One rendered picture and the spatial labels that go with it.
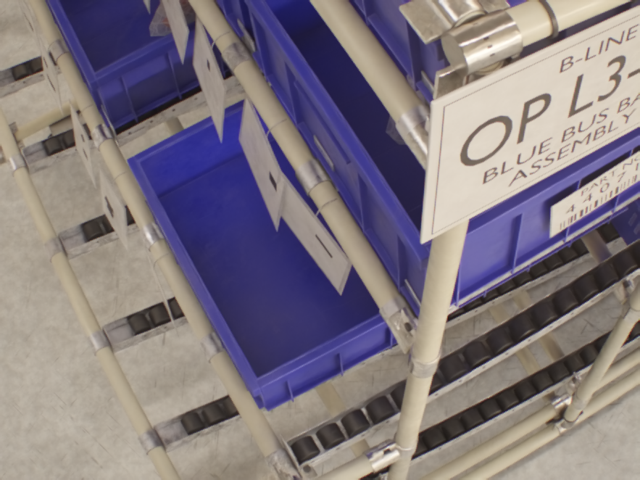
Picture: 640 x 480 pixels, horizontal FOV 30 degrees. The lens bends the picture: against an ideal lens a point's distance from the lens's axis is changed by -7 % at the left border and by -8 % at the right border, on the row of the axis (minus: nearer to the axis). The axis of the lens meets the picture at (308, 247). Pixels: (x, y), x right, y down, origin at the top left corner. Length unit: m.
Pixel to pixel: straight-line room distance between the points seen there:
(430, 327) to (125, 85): 0.70
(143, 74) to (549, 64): 1.01
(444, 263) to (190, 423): 0.92
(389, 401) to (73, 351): 0.98
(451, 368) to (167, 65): 0.59
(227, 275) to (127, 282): 0.84
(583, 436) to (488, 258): 1.20
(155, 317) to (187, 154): 0.39
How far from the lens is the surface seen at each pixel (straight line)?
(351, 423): 1.64
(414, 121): 0.99
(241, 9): 1.45
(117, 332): 2.03
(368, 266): 1.36
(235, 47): 1.51
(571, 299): 1.71
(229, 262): 1.72
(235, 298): 1.70
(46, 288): 2.57
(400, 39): 0.99
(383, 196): 1.18
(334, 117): 1.22
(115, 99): 1.79
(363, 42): 1.04
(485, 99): 0.84
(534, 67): 0.84
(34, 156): 2.21
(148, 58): 1.73
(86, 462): 2.42
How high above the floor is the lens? 2.30
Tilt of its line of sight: 65 degrees down
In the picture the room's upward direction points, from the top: 2 degrees counter-clockwise
